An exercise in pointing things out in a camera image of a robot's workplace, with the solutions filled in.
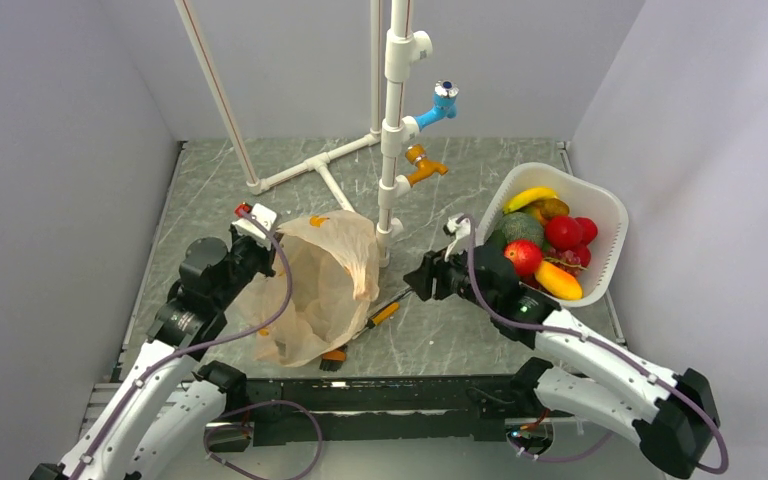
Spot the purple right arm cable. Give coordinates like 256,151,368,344
460,215,730,476

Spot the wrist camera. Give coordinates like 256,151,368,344
231,203,279,250
443,214,473,262

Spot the silver combination wrench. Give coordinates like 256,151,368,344
375,286,413,309

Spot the bright red fake apple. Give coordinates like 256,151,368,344
503,239,543,277

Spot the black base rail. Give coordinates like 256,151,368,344
206,375,546,453

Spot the orange plastic bag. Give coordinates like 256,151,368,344
252,210,380,367

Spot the blue tap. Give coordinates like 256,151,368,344
415,80,459,131

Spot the orange tap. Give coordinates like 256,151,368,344
405,144,448,187

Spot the orange handled screwdriver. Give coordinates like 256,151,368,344
353,301,400,339

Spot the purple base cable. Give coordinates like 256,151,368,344
202,398,324,480

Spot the red fake tomato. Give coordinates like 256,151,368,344
575,217,599,245

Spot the green fake melon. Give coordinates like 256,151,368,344
494,212,545,248

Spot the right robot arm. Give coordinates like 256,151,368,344
403,246,730,479

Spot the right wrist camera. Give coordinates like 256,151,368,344
443,214,473,262

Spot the yellow fake mango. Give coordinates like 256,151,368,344
534,261,583,301

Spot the fake orange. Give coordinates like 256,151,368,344
525,206,548,226

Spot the yellow fake fruit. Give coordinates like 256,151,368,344
538,198,570,221

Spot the black orange hex key set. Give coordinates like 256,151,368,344
319,345,347,372

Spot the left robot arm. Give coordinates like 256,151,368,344
31,220,278,479

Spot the white plastic basket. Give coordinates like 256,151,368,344
477,163,629,308

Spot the green fake avocado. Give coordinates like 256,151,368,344
485,230,508,251

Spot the white PVC pipe stand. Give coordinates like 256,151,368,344
173,0,434,270

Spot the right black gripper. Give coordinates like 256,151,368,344
403,238,497,313

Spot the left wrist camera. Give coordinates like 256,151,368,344
231,203,279,250

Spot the yellow fake banana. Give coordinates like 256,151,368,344
502,186,558,214

